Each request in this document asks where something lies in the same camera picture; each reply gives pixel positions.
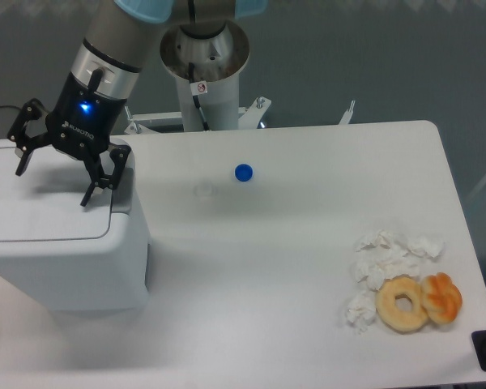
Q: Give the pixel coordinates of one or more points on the crumpled white tissue lower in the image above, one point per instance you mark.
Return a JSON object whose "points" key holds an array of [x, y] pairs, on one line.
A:
{"points": [[361, 311]]}

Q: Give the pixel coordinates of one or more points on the blue bottle cap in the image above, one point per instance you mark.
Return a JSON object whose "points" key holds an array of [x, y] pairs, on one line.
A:
{"points": [[243, 172]]}

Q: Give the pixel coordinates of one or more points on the orange glazed twisted pastry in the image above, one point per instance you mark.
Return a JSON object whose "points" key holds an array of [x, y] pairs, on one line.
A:
{"points": [[441, 298]]}

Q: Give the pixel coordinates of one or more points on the plain ring donut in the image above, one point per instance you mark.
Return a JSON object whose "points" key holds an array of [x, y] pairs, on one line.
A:
{"points": [[398, 304]]}

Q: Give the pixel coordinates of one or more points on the white trash can lid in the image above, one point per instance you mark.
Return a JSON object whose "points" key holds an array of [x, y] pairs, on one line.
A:
{"points": [[43, 204]]}

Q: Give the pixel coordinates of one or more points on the crumpled white tissue upper right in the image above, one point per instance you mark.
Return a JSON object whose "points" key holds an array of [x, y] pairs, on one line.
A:
{"points": [[426, 246]]}

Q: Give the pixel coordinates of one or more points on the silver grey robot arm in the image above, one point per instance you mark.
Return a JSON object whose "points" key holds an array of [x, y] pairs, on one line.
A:
{"points": [[112, 55]]}

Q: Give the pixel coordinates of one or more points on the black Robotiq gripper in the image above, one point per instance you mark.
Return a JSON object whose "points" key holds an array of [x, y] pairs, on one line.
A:
{"points": [[79, 125]]}

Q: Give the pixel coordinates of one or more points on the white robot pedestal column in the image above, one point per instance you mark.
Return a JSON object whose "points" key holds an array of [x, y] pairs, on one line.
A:
{"points": [[214, 101]]}

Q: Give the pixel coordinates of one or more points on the grey trash can latch button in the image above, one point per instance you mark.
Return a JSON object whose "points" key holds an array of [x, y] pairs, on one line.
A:
{"points": [[122, 197]]}

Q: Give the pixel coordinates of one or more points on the white trash can body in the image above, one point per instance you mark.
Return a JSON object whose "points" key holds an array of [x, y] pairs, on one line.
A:
{"points": [[105, 273]]}

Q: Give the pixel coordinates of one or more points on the crumpled white tissue large middle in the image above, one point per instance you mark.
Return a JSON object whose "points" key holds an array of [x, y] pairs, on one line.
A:
{"points": [[383, 255]]}

